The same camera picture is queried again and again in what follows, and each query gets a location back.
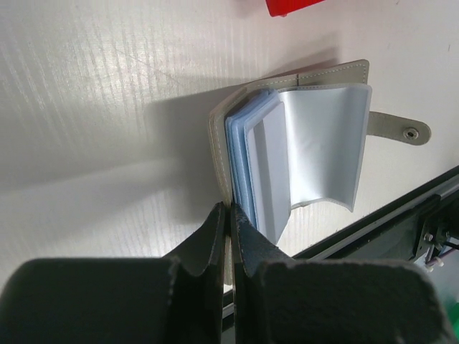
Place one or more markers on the grey leather card holder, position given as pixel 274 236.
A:
pixel 327 116

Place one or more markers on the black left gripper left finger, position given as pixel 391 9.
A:
pixel 173 299

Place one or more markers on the red plastic card tray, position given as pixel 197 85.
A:
pixel 285 7

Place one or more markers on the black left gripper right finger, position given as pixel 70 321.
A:
pixel 279 299

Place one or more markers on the white credit card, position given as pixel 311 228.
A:
pixel 267 154

